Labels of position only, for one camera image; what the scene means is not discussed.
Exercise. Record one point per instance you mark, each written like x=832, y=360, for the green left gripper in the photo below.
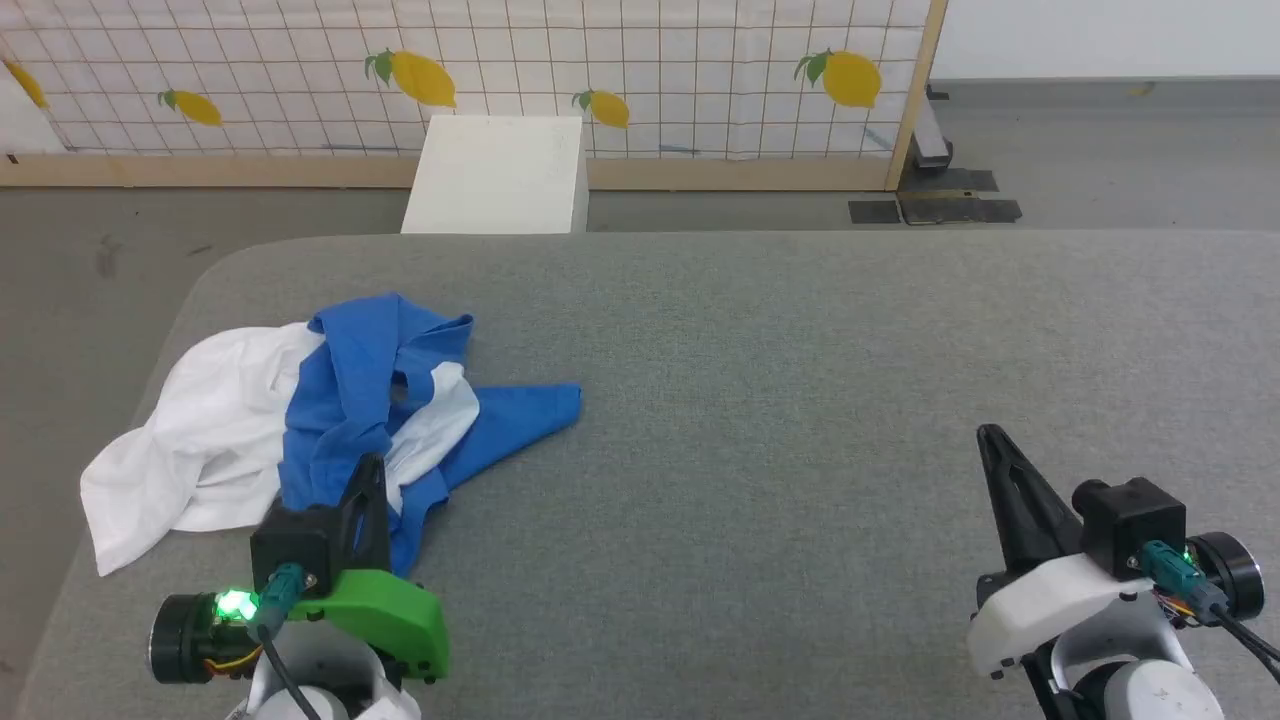
x=395, y=615

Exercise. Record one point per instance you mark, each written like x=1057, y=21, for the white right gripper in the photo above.
x=1060, y=610

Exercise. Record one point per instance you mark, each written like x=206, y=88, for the blue and white shirt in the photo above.
x=340, y=400

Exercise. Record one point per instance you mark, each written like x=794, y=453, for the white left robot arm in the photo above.
x=340, y=690

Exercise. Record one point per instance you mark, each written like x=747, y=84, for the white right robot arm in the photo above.
x=1160, y=700

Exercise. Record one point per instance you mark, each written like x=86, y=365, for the black left gripper motor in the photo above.
x=190, y=640

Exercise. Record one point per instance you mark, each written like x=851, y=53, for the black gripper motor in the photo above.
x=1235, y=570
x=190, y=640

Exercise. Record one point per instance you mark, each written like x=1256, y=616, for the black right gripper motor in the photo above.
x=1235, y=570

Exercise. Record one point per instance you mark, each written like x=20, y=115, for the black floor plate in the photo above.
x=960, y=208

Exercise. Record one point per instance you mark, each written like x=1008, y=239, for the white box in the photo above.
x=500, y=175

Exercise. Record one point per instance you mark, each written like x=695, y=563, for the grey metal screen foot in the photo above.
x=931, y=135

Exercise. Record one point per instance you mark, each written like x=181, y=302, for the lemon-print partition screen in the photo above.
x=700, y=173

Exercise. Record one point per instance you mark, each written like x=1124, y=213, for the lemon print grid screen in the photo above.
x=650, y=60

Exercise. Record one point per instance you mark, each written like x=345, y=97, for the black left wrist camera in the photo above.
x=295, y=545

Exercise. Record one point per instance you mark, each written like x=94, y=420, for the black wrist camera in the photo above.
x=295, y=545
x=1135, y=520

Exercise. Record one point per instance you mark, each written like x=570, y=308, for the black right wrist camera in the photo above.
x=1135, y=520

